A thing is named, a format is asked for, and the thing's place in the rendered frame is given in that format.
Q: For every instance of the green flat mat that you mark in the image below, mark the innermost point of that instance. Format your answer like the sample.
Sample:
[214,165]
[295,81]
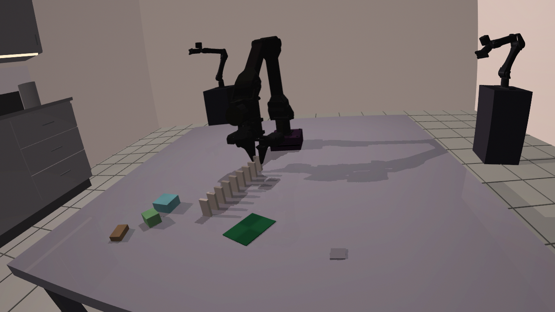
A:
[249,229]

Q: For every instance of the teal block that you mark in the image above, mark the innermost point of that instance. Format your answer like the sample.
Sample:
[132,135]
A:
[166,203]

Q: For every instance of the green block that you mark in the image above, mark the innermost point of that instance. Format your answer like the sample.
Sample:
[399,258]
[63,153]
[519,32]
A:
[151,217]

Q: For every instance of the brown rectangular block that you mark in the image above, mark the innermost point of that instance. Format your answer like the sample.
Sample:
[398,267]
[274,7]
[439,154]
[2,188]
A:
[119,232]

